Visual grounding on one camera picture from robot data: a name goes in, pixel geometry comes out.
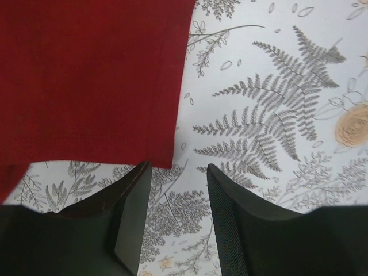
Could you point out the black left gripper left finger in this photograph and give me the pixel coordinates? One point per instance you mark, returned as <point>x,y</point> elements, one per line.
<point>99,235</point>

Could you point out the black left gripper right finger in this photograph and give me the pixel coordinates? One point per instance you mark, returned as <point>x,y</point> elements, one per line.
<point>257,237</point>

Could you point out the red t-shirt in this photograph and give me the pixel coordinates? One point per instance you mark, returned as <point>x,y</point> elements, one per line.
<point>92,81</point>

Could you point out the floral patterned table mat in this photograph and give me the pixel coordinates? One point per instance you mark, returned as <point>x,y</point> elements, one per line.
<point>274,94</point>

